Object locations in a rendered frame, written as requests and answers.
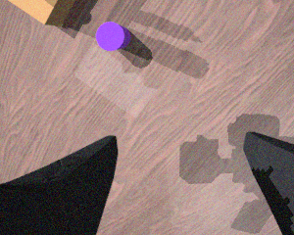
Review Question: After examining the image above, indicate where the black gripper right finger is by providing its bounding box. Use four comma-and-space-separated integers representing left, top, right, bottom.
244, 132, 294, 235

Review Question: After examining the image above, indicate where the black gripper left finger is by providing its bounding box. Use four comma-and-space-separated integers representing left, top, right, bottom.
0, 136, 119, 235

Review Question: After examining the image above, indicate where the purple marker cap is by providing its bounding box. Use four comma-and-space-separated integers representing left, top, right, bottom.
96, 23, 131, 51

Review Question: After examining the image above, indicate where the tan wooden block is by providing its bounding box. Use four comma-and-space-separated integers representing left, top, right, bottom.
9, 0, 75, 26

